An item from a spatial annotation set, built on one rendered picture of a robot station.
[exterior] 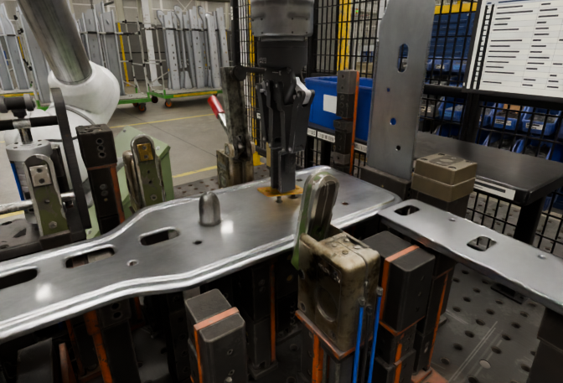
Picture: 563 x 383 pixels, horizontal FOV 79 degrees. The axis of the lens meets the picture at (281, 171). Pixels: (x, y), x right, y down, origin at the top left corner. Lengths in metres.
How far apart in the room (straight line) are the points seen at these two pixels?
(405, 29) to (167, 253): 0.55
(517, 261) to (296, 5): 0.43
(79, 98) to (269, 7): 0.79
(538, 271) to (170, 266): 0.44
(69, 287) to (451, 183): 0.56
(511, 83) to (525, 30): 0.11
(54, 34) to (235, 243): 0.76
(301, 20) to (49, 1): 0.66
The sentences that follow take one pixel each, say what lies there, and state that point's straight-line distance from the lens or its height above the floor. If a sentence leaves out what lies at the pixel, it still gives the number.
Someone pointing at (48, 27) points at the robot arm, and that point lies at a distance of 1.05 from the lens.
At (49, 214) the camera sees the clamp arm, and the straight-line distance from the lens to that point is 0.61.
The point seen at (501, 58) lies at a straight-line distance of 0.92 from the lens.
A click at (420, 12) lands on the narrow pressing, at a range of 0.69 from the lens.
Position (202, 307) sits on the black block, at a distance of 0.40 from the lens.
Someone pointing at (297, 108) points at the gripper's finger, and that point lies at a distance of 0.50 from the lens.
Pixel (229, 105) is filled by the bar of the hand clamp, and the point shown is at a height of 1.15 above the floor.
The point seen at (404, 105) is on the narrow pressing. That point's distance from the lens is 0.71.
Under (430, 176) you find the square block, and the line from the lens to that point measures 0.66.
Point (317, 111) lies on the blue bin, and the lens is 1.04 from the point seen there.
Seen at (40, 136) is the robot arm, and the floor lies 1.02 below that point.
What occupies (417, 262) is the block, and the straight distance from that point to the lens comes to 0.51.
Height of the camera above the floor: 1.25
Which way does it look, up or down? 20 degrees down
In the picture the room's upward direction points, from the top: straight up
